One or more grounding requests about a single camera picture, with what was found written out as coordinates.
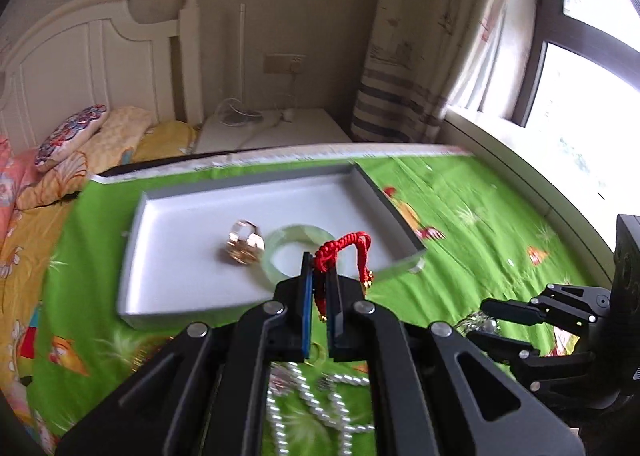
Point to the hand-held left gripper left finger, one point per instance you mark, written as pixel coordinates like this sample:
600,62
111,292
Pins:
306,308

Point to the patterned round pillow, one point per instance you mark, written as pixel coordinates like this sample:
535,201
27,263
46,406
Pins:
70,136

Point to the pink floral quilt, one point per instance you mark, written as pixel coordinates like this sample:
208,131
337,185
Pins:
15,186

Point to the yellow floral bed sheet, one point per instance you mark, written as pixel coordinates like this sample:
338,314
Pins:
30,256

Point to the green printed cloth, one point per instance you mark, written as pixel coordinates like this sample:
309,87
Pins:
475,256

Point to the white slim desk lamp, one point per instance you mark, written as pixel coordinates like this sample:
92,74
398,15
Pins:
241,61

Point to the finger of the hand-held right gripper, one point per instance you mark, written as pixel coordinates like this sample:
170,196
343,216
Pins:
545,368
550,306

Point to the striped beige curtain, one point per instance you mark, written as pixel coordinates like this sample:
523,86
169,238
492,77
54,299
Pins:
425,36

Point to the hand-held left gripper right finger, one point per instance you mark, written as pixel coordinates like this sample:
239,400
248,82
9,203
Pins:
333,313

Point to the white nightstand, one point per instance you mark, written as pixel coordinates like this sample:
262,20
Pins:
300,131

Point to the white shallow tray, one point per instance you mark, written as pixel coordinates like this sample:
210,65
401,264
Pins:
190,246

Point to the cream shell-pattern pillow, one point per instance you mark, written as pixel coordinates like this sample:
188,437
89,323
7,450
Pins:
115,131

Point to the window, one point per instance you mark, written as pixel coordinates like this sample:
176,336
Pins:
575,86

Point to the wall socket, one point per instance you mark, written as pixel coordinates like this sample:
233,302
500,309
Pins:
282,64

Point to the white bed headboard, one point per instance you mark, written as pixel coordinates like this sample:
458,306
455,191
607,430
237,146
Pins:
75,61

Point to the pale green jade bangle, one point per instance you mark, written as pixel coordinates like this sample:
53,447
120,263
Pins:
274,247

